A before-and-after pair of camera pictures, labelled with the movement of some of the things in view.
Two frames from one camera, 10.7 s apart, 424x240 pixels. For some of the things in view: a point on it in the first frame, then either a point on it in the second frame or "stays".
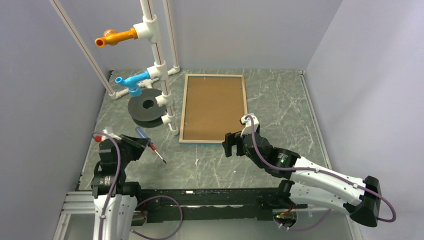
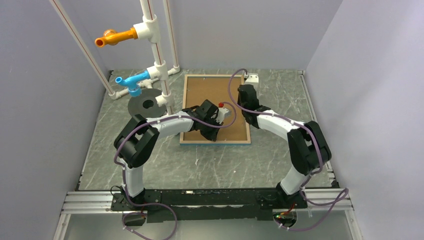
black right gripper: x=232 y=139 → x=239 y=101
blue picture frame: x=212 y=106 stays
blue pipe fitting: x=134 y=89 stays
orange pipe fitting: x=112 y=37 stays
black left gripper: x=138 y=144 → x=212 y=136
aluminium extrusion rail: x=75 y=203 stays
